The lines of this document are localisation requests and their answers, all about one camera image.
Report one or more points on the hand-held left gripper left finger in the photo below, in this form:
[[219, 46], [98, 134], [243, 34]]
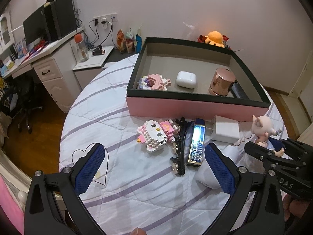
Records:
[[89, 169]]

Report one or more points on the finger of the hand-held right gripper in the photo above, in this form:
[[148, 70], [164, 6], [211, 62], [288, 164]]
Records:
[[300, 150], [256, 150]]

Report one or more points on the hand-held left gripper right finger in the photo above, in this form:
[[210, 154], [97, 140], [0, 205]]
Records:
[[220, 169]]

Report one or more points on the white forehead thermometer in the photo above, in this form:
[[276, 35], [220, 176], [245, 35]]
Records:
[[207, 176]]

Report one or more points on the pig doll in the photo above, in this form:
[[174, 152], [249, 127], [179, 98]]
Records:
[[264, 127]]

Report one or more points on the blue patterned rectangular case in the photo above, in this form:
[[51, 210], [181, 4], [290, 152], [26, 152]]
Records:
[[195, 142]]

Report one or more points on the white charger plug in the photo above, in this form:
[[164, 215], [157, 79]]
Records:
[[225, 131]]

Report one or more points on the black hair clip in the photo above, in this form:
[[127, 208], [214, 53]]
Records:
[[181, 151]]

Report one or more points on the pink box with black rim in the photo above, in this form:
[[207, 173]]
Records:
[[183, 109]]

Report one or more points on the white pink block cat figure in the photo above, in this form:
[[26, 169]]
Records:
[[152, 134]]

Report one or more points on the rose gold cylinder jar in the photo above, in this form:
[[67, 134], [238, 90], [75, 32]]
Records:
[[220, 83]]

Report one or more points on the white earbuds case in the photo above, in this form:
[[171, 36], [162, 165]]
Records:
[[186, 79]]

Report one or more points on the pink purple block figure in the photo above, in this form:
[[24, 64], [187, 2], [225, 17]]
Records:
[[154, 82]]

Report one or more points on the person's right hand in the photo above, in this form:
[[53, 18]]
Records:
[[297, 208]]

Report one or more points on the person's left hand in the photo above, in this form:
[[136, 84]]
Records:
[[139, 232]]

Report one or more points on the cream wooden furniture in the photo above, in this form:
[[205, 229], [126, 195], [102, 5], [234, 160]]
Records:
[[307, 133]]

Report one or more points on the white door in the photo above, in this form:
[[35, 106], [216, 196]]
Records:
[[304, 78]]

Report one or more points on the white desk with drawers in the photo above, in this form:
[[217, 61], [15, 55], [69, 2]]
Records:
[[56, 83]]

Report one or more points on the black office chair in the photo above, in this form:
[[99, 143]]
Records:
[[22, 98]]

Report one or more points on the white nightstand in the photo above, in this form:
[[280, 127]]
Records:
[[93, 61]]

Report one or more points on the leopard print cloth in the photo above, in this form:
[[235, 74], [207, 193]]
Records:
[[5, 93]]

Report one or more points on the small black cylinder device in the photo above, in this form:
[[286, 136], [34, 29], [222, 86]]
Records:
[[97, 52]]

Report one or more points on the clear bottle with orange cap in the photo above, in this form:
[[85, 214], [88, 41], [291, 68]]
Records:
[[82, 51]]

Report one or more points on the orange octopus plush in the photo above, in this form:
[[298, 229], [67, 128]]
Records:
[[215, 36]]

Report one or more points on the red toy box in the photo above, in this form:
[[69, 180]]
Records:
[[201, 39]]

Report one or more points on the orange snack bag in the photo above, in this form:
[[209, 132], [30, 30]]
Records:
[[121, 41]]

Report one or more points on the red papers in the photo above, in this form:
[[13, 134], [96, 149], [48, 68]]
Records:
[[38, 47]]

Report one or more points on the blue white snack bag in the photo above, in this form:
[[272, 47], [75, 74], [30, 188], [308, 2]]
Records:
[[138, 42]]

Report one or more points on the blue white box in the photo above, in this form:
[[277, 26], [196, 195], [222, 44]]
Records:
[[20, 47]]

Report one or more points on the white green snack bag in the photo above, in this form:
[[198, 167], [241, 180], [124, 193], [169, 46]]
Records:
[[131, 34]]

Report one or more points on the black computer monitor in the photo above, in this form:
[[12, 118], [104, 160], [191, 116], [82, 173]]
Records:
[[35, 27]]

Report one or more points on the black computer tower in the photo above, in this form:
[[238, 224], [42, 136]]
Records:
[[61, 19]]

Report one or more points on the white glass door cabinet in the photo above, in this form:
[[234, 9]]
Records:
[[6, 29]]

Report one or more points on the cream bed frame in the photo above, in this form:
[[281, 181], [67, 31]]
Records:
[[14, 171]]

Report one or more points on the clear plastic wall hook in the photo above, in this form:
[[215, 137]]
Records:
[[189, 27]]

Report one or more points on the white wall outlet strip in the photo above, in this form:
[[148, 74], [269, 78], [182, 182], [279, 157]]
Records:
[[105, 19]]

